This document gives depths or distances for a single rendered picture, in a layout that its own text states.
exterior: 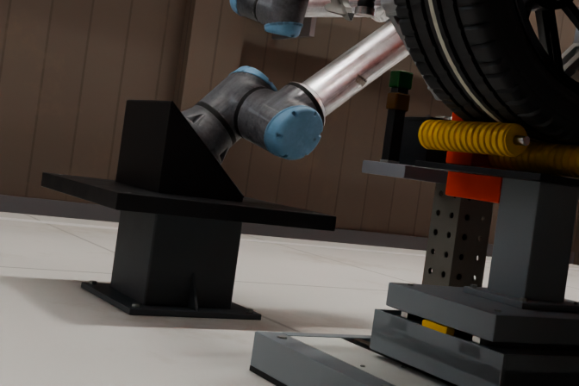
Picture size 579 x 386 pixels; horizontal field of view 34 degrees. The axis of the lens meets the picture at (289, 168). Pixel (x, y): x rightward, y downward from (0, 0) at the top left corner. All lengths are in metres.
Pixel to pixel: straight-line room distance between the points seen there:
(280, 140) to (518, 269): 0.87
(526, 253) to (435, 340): 0.23
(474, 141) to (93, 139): 3.36
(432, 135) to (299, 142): 0.70
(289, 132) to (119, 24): 2.62
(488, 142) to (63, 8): 3.41
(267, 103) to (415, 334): 0.94
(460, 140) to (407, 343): 0.38
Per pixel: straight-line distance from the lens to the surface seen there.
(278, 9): 2.38
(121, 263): 2.60
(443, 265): 2.28
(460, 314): 1.64
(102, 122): 4.90
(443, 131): 1.80
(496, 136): 1.68
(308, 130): 2.46
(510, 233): 1.78
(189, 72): 4.96
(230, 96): 2.56
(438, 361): 1.68
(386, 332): 1.80
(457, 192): 1.90
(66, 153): 4.85
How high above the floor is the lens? 0.42
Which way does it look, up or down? level
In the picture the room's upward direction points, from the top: 8 degrees clockwise
